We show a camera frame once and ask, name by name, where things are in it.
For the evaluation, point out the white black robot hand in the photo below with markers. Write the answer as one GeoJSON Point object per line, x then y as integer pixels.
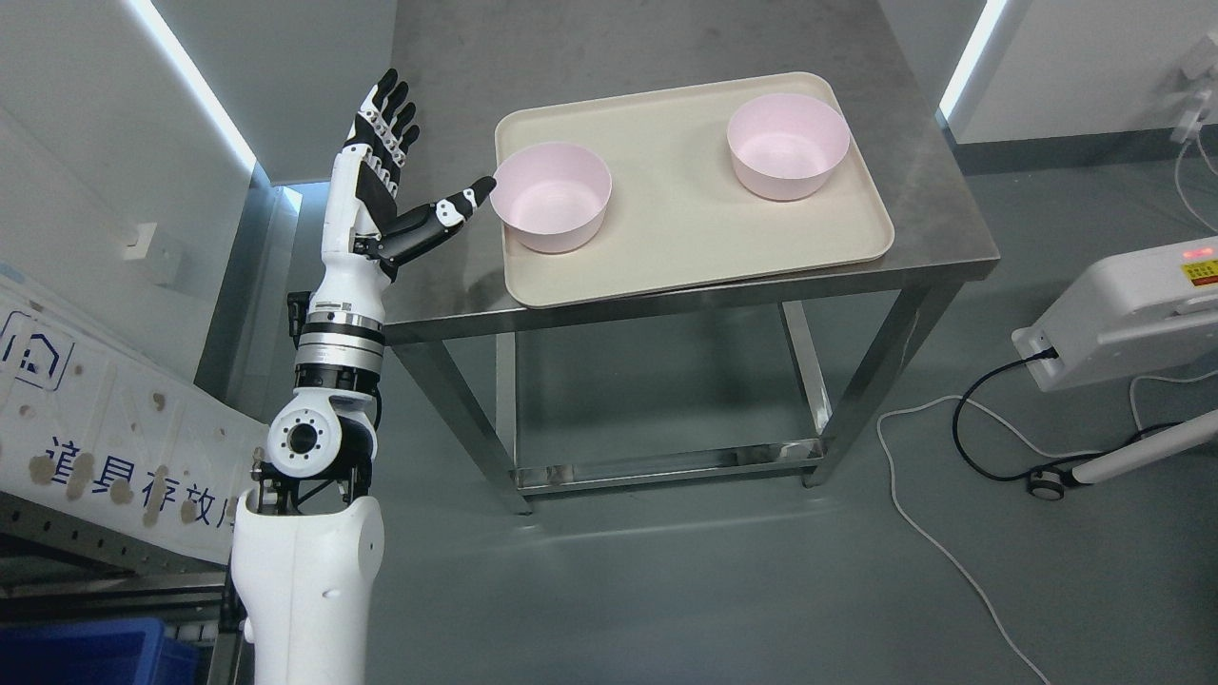
{"type": "Point", "coordinates": [362, 218]}

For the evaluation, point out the pink bowl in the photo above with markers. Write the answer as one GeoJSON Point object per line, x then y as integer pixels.
{"type": "Point", "coordinates": [784, 146]}
{"type": "Point", "coordinates": [552, 197]}

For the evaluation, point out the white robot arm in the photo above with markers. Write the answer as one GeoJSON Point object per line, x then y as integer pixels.
{"type": "Point", "coordinates": [305, 575]}

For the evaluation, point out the metal shelf rack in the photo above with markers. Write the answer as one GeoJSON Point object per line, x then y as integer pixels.
{"type": "Point", "coordinates": [59, 568]}

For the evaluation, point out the stainless steel table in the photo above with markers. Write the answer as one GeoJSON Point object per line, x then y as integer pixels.
{"type": "Point", "coordinates": [860, 273]}

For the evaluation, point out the beige plastic tray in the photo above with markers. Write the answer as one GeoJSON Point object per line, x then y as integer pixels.
{"type": "Point", "coordinates": [678, 218]}

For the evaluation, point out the white sign board with text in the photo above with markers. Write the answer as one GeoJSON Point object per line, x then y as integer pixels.
{"type": "Point", "coordinates": [93, 432]}

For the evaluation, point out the blue bin lower left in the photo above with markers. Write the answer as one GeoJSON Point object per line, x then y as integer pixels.
{"type": "Point", "coordinates": [114, 651]}

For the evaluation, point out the white leg with caster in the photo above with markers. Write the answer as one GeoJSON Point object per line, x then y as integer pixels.
{"type": "Point", "coordinates": [1052, 483]}

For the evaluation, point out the white machine with warning label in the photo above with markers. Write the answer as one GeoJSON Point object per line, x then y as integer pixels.
{"type": "Point", "coordinates": [1124, 315]}

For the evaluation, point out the white wall socket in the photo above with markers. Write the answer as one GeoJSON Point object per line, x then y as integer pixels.
{"type": "Point", "coordinates": [138, 242]}

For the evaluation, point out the white wall plug adapter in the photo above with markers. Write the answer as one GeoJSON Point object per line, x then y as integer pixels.
{"type": "Point", "coordinates": [1198, 67]}

